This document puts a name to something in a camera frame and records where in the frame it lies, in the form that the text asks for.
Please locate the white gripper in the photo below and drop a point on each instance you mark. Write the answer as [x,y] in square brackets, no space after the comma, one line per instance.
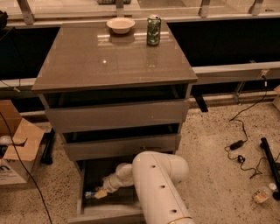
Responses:
[109,184]

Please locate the silver blue redbull can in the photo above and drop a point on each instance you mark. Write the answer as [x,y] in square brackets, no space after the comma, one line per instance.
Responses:
[93,194]

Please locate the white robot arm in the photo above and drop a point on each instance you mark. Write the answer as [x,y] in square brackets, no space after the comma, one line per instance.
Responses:
[154,176]

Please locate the grey open bottom drawer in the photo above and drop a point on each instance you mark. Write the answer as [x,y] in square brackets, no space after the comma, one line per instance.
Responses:
[120,207]

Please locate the grey middle drawer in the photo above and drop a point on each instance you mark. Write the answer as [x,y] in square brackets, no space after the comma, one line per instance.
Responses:
[121,147]

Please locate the grey top drawer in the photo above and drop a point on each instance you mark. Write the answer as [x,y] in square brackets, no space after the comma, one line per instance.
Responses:
[108,117]

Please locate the grey drawer cabinet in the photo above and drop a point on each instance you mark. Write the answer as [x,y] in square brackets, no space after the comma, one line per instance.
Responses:
[89,65]

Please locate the green soda can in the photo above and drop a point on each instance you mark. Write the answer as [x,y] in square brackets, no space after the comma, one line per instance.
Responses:
[153,30]

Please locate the black stand leg left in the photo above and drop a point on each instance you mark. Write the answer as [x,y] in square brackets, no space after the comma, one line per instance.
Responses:
[47,143]

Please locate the black stand leg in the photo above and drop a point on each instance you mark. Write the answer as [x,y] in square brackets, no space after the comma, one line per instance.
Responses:
[47,143]
[274,166]

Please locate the brown cardboard box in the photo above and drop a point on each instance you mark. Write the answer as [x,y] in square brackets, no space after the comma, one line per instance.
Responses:
[22,140]

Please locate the clear plastic bottle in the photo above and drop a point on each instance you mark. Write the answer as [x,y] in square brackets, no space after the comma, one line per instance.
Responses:
[263,193]

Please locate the white ceramic bowl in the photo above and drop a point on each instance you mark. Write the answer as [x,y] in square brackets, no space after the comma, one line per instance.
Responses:
[120,25]

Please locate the black stand leg right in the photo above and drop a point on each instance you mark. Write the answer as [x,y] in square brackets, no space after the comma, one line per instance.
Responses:
[274,166]

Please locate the black power adapter with cable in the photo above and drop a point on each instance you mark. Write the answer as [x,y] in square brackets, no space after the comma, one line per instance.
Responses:
[238,144]

